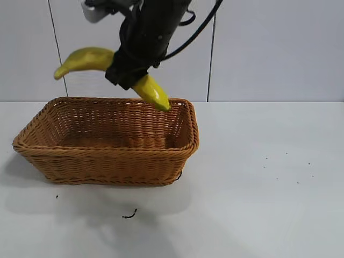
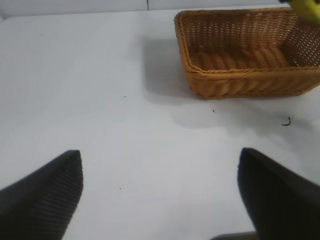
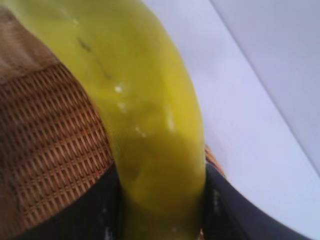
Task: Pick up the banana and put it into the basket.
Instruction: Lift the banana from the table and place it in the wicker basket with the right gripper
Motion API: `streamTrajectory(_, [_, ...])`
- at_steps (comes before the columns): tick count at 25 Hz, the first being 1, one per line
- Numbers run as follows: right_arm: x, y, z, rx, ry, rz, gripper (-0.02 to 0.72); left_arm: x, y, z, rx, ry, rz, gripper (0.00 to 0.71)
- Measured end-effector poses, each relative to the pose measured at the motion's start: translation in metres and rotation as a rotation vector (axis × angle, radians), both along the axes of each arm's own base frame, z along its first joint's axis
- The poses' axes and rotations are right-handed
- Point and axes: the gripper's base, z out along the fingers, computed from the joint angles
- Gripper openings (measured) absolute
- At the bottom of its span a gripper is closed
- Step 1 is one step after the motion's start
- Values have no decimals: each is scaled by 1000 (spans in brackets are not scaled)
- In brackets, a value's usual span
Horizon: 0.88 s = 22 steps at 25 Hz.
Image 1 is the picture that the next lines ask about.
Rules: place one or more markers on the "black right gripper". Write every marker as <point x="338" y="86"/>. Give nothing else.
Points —
<point x="145" y="43"/>

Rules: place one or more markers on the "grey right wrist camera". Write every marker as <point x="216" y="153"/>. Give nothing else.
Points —
<point x="94" y="13"/>

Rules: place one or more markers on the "small black scrap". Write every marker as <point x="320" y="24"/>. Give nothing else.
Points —
<point x="130" y="215"/>

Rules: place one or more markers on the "brown woven wicker basket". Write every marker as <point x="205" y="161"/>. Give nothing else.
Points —
<point x="107" y="164"/>

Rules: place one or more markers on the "yellow banana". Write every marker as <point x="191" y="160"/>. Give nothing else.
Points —
<point x="86" y="59"/>

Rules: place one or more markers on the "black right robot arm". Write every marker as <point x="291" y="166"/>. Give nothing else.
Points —
<point x="166" y="10"/>

